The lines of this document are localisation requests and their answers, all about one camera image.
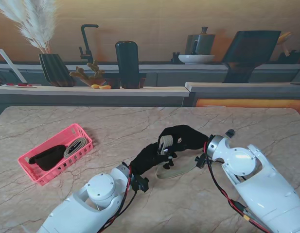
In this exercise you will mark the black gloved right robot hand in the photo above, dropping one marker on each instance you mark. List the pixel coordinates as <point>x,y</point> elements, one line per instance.
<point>188,139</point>

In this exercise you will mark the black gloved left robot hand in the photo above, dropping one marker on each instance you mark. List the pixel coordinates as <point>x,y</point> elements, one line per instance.
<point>147,157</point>

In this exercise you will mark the pale beige webbing belt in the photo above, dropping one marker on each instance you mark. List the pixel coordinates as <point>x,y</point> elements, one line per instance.
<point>165,143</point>

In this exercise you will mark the beige braided belt black leather ends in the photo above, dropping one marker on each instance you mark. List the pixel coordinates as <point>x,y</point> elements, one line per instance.
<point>75,146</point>

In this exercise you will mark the dark brown webbing belt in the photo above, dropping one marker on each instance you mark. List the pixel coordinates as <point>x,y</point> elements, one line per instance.
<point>51,157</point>

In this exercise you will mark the pink plastic storage basket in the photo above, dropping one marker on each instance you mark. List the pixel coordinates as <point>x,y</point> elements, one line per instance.
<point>35,170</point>

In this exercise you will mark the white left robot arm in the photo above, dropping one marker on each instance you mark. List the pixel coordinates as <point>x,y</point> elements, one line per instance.
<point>91,201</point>

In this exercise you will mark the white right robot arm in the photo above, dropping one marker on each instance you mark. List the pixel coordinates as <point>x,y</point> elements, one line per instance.
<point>261,179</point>

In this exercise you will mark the grey counter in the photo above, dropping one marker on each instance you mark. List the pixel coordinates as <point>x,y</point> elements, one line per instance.
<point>237,88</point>

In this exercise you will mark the white speckled bowl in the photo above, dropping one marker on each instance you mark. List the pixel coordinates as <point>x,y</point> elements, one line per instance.
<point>196,59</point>

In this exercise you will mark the small black holder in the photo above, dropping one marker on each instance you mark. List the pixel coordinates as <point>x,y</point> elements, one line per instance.
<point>175,59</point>

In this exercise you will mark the orange fruit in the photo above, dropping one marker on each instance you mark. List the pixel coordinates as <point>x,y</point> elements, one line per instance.
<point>95,86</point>
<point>105,87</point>

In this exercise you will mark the cactus plant in bowl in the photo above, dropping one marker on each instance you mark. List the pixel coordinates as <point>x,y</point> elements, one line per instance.
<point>92,80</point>

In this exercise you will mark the grey pot with lid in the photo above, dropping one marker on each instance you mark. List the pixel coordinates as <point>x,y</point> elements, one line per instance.
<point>203,44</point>

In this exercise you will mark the tall dark canister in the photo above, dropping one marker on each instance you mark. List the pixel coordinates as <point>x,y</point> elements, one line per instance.
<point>127,63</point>

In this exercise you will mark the dark ribbed vase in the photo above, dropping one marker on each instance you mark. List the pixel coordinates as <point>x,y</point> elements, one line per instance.
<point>55,70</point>

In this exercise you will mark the dark utensil holder with utensils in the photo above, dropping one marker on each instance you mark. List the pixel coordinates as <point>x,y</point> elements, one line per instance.
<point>289,57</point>

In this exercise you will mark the black kitchen faucet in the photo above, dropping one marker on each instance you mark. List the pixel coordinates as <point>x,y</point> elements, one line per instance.
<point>86,41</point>

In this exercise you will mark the plate with red slices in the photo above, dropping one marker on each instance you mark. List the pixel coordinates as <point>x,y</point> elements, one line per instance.
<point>18,86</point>

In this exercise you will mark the white leaning board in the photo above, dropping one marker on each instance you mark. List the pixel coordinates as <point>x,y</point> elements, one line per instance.
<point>11,64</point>

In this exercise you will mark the white pampas grass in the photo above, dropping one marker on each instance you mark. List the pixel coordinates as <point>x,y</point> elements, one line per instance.
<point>38,26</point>

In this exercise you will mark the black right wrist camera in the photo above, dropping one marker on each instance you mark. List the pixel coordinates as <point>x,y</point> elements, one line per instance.
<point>200,162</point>

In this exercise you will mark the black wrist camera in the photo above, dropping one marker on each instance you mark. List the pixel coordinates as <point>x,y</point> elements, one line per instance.
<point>200,162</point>
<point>141,184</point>

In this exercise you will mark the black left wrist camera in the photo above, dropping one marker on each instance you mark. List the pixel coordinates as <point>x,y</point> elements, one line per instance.
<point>141,184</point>

